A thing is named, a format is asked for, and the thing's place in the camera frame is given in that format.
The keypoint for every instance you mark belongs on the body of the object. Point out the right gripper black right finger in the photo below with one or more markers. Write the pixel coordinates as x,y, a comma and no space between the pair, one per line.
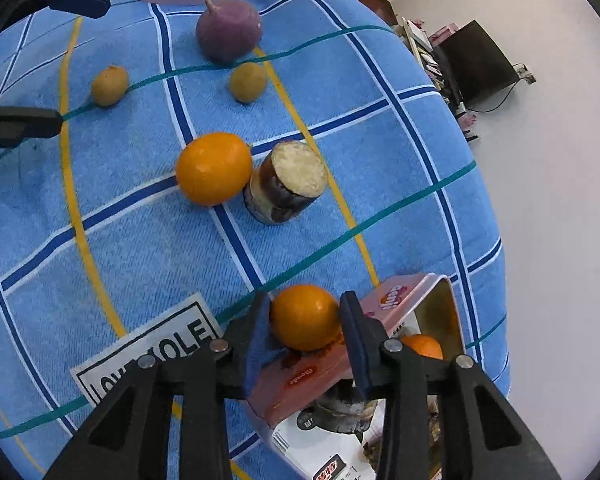
482,436

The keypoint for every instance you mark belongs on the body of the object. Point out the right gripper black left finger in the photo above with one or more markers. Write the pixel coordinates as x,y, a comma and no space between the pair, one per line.
127,434

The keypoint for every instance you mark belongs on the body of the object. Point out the small yellow-brown fruit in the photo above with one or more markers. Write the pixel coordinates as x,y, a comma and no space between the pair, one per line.
247,82
109,86

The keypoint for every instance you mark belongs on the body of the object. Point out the orange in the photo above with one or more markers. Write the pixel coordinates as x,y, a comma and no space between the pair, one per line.
305,317
214,168
423,345

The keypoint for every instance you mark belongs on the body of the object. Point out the round purple turnip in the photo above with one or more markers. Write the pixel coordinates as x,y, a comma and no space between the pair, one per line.
229,30

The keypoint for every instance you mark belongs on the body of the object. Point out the blue plaid tablecloth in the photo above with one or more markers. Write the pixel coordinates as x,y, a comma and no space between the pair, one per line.
97,240

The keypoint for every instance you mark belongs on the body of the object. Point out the white TV stand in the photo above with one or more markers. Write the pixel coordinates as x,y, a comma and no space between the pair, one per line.
438,70

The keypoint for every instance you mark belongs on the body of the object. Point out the black television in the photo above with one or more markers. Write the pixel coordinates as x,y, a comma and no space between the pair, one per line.
478,67

